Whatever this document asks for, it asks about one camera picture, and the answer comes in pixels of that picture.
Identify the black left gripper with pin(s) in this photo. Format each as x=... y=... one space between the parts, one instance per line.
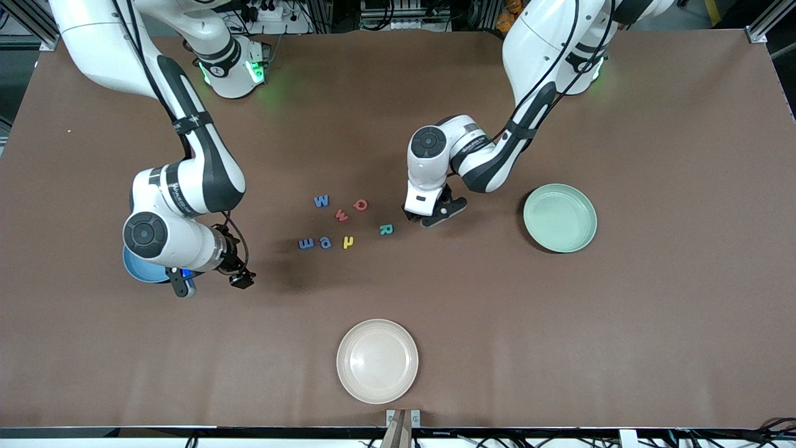
x=446 y=195

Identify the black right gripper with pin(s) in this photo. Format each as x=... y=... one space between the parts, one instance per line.
x=231 y=261

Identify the teal capital letter R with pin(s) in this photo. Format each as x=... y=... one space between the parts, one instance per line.
x=382 y=229

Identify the red capital letter Q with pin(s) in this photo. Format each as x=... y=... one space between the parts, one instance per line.
x=355 y=205

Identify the blue small letter m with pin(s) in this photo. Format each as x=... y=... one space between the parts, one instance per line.
x=306 y=244

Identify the blue small letter a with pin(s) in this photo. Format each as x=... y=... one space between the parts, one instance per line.
x=326 y=247

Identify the blue capital letter W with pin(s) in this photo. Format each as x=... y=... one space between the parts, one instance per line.
x=321 y=201

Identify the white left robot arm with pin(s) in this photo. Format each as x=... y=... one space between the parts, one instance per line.
x=541 y=37

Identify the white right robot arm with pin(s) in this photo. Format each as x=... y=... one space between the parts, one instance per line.
x=168 y=239

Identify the blue round plate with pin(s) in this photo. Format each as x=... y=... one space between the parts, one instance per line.
x=138 y=270

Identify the red small letter w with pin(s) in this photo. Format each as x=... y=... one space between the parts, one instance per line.
x=342 y=216

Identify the green round plate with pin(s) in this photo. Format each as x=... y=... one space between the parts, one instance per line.
x=559 y=218

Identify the beige round plate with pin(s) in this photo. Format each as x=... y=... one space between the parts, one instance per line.
x=377 y=361

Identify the black equipment rack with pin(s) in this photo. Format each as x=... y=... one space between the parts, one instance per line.
x=404 y=12

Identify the orange bag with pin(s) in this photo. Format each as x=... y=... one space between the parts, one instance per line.
x=507 y=15

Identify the white power strip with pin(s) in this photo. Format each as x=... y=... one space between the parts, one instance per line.
x=273 y=12

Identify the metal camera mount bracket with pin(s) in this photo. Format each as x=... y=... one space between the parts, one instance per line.
x=415 y=418

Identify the aluminium frame profile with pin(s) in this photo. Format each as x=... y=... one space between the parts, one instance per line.
x=768 y=25
x=31 y=25

